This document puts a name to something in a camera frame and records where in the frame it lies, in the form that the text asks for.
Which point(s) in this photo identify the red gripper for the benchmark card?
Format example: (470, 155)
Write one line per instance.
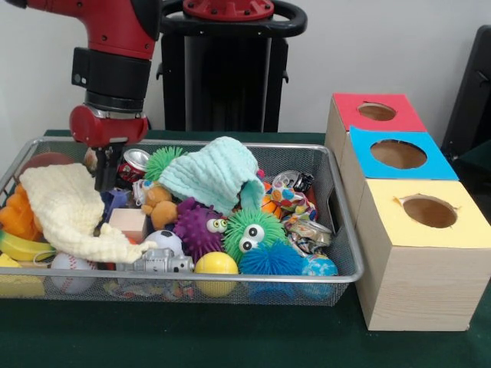
(107, 126)

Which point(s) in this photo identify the pale yellow cloth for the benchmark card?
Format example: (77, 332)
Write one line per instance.
(65, 211)

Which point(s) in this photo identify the mint green cloth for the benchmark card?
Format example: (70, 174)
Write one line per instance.
(215, 176)

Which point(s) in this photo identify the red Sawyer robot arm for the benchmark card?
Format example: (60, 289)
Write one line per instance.
(100, 46)

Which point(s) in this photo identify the clear mesh bin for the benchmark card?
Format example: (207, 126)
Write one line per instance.
(337, 199)

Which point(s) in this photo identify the wooden box with three holes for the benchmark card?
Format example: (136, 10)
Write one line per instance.
(422, 284)

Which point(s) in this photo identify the red soda can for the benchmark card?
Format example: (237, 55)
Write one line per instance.
(134, 165)

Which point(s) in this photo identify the purple block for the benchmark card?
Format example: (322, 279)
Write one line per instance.
(116, 201)

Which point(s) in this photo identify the green fuzzy toy with eyes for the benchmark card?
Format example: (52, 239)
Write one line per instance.
(165, 159)

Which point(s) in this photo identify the small wooden block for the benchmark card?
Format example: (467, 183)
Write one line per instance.
(129, 224)

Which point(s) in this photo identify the orange plush toy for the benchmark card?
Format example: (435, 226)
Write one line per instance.
(159, 207)

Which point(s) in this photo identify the brown toy football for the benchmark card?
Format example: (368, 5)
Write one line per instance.
(42, 159)

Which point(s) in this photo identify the small soccer ball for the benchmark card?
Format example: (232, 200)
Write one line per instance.
(165, 241)

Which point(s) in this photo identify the purple fuzzy toy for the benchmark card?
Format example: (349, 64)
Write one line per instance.
(196, 228)

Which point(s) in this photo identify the silver robot toy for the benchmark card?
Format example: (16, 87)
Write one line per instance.
(157, 264)

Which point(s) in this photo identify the white baseball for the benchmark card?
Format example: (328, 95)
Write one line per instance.
(73, 272)

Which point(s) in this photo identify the yellow toy banana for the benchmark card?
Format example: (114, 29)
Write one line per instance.
(19, 247)

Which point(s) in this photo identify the yellow ball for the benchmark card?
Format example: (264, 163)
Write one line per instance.
(216, 264)

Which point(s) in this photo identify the yellow block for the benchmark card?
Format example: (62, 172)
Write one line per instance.
(15, 285)

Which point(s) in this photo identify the small green spiky toy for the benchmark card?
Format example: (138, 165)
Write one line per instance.
(253, 231)

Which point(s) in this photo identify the small orange basketball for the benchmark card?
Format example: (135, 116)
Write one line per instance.
(268, 207)

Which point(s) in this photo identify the multicoloured toy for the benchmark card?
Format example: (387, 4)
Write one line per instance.
(290, 201)

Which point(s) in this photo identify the silver and black can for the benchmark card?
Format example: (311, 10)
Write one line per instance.
(295, 180)

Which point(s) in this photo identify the blue spiky ball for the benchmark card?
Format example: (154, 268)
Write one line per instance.
(272, 261)

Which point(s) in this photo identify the crushed silver can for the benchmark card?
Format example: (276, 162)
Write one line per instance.
(311, 234)

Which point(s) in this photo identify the blue globe ball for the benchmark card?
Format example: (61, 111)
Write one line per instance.
(318, 268)

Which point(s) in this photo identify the black chair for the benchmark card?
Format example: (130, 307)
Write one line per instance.
(472, 100)

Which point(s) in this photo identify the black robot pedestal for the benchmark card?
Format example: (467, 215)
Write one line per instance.
(230, 84)

